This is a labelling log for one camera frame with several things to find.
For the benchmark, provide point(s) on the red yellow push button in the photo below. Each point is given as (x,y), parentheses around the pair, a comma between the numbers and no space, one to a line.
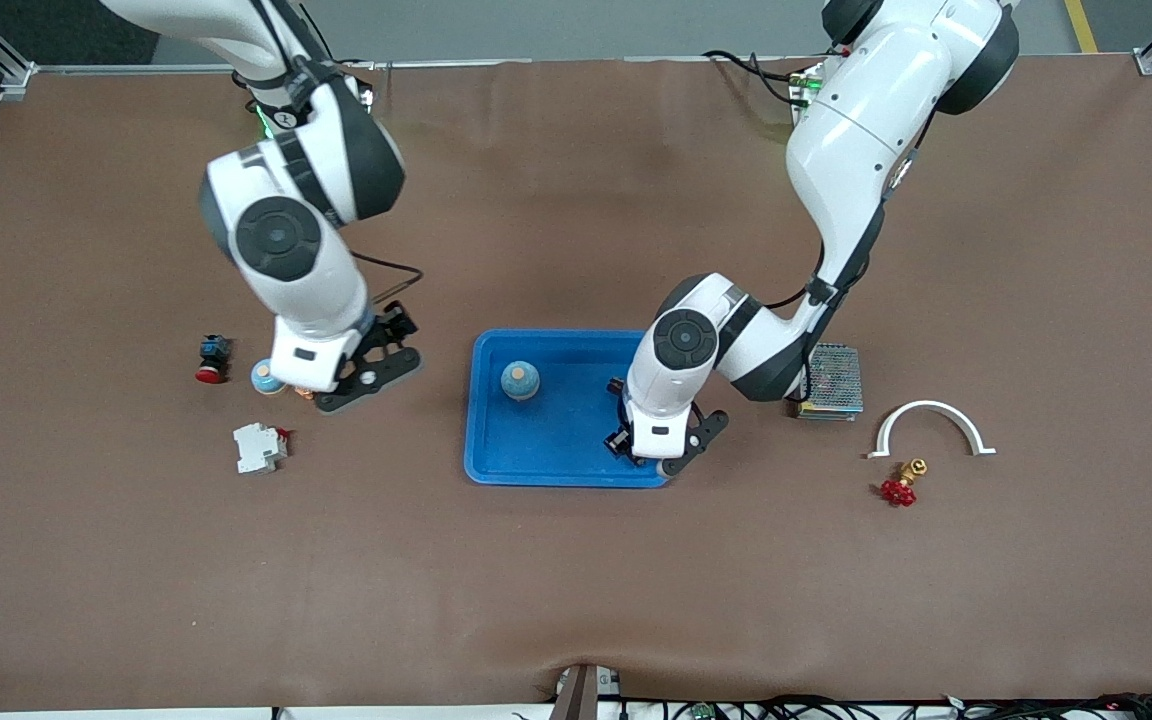
(302,393)

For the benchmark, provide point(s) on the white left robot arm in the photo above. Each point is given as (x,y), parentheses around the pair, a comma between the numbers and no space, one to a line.
(856,130)

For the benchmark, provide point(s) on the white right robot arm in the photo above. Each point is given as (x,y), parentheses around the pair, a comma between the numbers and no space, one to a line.
(321,290)

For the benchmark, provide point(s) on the blue plastic tray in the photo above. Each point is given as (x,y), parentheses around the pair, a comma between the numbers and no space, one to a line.
(556,440)

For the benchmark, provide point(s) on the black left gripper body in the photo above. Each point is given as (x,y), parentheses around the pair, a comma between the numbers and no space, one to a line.
(620,420)

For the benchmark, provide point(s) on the white circuit breaker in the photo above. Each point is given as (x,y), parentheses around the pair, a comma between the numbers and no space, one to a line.
(258,450)

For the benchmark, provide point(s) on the blue desk bell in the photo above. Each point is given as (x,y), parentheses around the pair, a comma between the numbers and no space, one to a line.
(262,378)
(520,382)

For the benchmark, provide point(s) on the grey metal camera stand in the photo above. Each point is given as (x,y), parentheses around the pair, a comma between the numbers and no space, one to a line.
(584,695)

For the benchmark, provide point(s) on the white semicircular pipe clamp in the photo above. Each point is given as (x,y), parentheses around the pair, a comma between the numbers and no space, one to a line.
(930,405)

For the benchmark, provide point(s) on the metal mesh power supply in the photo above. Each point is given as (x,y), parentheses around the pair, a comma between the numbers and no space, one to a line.
(841,385)

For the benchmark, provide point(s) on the red emergency stop button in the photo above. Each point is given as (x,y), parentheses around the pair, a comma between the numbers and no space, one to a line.
(212,355)

